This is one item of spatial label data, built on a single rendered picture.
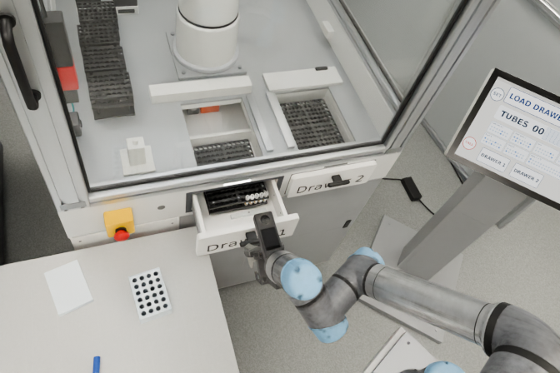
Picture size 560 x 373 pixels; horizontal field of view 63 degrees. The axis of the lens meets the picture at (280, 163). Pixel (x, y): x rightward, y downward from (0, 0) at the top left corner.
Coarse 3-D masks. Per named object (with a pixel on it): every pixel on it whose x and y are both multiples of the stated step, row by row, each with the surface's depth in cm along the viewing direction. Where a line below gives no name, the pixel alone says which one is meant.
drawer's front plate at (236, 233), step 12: (288, 216) 129; (228, 228) 123; (240, 228) 124; (252, 228) 125; (288, 228) 133; (204, 240) 121; (216, 240) 124; (228, 240) 126; (240, 240) 129; (204, 252) 128
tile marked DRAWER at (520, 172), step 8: (512, 168) 145; (520, 168) 144; (528, 168) 144; (512, 176) 145; (520, 176) 145; (528, 176) 144; (536, 176) 144; (544, 176) 143; (528, 184) 144; (536, 184) 144
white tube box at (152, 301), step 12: (132, 276) 125; (144, 276) 125; (156, 276) 126; (132, 288) 123; (144, 288) 123; (156, 288) 124; (144, 300) 122; (156, 300) 123; (168, 300) 122; (144, 312) 121; (156, 312) 120; (168, 312) 123
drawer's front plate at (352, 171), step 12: (336, 168) 142; (348, 168) 143; (360, 168) 145; (372, 168) 147; (300, 180) 138; (312, 180) 141; (324, 180) 143; (360, 180) 152; (288, 192) 143; (312, 192) 148
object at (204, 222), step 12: (276, 192) 137; (192, 204) 132; (204, 204) 137; (276, 204) 138; (204, 216) 134; (216, 216) 135; (228, 216) 136; (252, 216) 137; (276, 216) 139; (204, 228) 126; (216, 228) 133
